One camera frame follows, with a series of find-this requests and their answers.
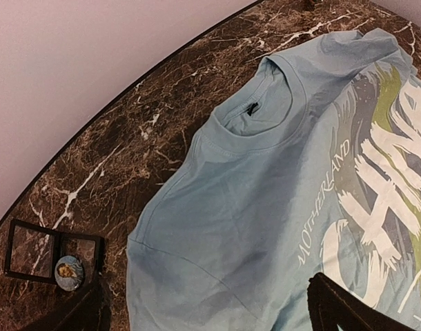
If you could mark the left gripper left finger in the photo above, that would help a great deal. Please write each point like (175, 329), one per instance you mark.
(90, 310)

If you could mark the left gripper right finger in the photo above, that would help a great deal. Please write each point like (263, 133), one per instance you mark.
(332, 308)

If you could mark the light blue printed t-shirt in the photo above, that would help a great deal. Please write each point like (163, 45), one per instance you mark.
(313, 166)

